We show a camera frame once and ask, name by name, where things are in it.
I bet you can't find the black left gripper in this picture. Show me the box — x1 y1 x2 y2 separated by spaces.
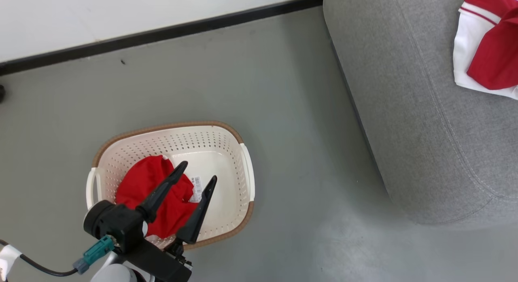
119 161 218 282

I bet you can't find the plain red garment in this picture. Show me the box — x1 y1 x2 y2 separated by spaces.
115 155 203 239

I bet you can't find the red and white garment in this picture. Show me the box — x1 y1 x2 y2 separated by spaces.
453 0 518 100

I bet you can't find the grey fabric sofa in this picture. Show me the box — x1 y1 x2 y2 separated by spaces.
323 0 518 225

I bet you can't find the cream perforated laundry basket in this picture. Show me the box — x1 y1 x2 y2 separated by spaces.
86 121 255 251

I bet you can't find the black cable with teal connector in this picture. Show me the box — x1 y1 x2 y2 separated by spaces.
0 235 115 278

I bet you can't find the black wall baseboard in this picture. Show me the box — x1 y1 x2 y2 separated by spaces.
0 0 325 76

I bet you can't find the white cable label tape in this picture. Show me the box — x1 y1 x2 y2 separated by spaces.
0 245 21 282

